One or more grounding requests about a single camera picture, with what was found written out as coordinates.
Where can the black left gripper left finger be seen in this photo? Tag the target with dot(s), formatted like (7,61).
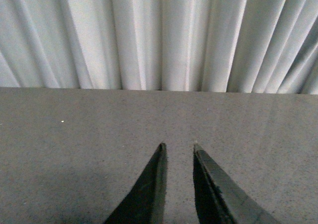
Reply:
(144,204)

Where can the white pleated curtain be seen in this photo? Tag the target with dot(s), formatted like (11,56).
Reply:
(249,46)

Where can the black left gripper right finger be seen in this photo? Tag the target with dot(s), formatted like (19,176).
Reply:
(218,199)

